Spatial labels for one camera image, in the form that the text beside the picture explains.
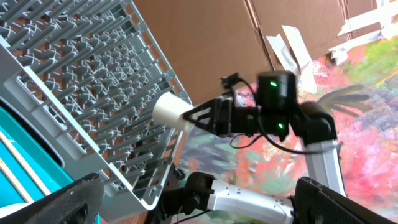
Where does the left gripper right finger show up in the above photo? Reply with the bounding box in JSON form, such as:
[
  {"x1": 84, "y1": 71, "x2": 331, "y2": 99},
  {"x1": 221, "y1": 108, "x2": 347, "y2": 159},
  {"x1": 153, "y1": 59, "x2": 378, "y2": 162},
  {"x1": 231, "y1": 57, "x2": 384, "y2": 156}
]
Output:
[{"x1": 294, "y1": 177, "x2": 394, "y2": 224}]

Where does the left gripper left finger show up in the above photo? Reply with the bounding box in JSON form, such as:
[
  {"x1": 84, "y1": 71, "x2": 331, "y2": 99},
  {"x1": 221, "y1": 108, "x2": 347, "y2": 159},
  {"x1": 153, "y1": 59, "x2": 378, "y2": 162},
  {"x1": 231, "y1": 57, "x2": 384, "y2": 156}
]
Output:
[{"x1": 1, "y1": 173, "x2": 104, "y2": 224}]

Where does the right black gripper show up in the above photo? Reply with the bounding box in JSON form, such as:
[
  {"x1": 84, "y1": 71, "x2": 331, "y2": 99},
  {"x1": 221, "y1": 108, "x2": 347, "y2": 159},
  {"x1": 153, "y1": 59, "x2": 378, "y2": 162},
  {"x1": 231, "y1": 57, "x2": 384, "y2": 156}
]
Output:
[{"x1": 183, "y1": 98, "x2": 258, "y2": 136}]

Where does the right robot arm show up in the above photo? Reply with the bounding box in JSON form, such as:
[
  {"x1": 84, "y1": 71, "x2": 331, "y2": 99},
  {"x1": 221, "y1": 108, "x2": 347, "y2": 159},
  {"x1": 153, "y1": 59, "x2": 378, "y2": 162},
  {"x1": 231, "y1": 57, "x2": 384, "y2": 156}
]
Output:
[{"x1": 152, "y1": 71, "x2": 345, "y2": 223}]

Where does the grey dishwasher rack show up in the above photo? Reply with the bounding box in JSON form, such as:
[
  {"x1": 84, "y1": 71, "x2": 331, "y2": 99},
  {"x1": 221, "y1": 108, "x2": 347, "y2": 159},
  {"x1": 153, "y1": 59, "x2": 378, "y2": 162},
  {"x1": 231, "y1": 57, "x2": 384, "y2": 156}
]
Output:
[{"x1": 1, "y1": 0, "x2": 189, "y2": 222}]

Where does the teal plastic tray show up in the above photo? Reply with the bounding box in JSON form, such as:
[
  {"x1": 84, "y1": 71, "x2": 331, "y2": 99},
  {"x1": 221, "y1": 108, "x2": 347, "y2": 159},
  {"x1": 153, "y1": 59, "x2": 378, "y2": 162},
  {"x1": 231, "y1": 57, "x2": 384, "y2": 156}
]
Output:
[{"x1": 0, "y1": 105, "x2": 100, "y2": 224}]

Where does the left wooden chopstick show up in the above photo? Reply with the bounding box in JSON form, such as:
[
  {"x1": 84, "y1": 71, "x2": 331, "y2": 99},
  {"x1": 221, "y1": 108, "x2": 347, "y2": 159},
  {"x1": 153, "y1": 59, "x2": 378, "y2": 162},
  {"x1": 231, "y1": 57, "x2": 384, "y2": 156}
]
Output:
[{"x1": 1, "y1": 132, "x2": 51, "y2": 195}]

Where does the wooden chopstick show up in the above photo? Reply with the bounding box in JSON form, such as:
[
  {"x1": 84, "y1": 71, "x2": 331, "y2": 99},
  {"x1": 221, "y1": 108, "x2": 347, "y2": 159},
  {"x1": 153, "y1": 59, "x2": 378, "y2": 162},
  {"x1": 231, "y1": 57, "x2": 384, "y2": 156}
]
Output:
[
  {"x1": 1, "y1": 159, "x2": 34, "y2": 203},
  {"x1": 1, "y1": 132, "x2": 51, "y2": 195}
]

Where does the pink white bowl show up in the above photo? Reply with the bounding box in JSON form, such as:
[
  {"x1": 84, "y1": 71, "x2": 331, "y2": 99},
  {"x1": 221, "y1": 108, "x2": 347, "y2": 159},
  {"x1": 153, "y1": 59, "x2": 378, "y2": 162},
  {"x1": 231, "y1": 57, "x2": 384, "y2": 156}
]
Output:
[{"x1": 0, "y1": 203, "x2": 30, "y2": 218}]

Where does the right wooden chopstick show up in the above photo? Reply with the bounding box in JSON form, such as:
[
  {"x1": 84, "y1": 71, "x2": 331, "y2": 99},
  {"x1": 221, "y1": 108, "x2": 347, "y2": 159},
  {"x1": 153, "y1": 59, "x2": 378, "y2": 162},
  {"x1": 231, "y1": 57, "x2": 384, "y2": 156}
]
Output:
[{"x1": 1, "y1": 159, "x2": 34, "y2": 203}]

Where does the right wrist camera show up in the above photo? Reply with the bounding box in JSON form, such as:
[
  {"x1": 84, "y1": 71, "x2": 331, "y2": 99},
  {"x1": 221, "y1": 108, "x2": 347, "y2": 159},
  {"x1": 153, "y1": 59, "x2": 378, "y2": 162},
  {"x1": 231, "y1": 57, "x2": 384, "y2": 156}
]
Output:
[{"x1": 220, "y1": 73, "x2": 241, "y2": 90}]

